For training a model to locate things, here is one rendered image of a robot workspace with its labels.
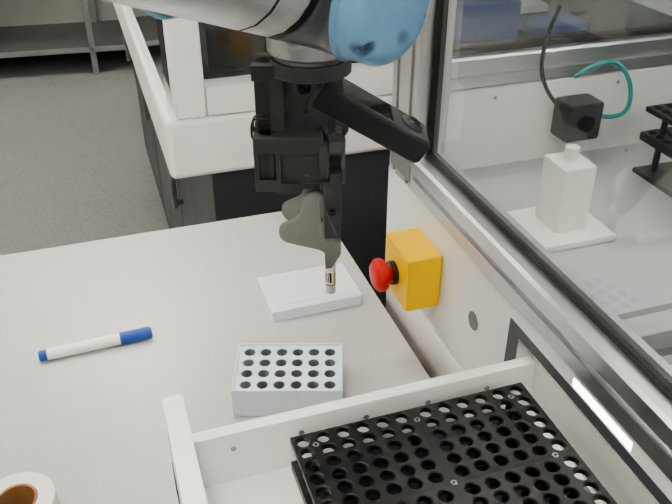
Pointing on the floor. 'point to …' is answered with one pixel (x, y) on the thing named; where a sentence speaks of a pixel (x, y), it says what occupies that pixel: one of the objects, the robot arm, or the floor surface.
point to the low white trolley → (157, 348)
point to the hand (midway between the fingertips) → (336, 252)
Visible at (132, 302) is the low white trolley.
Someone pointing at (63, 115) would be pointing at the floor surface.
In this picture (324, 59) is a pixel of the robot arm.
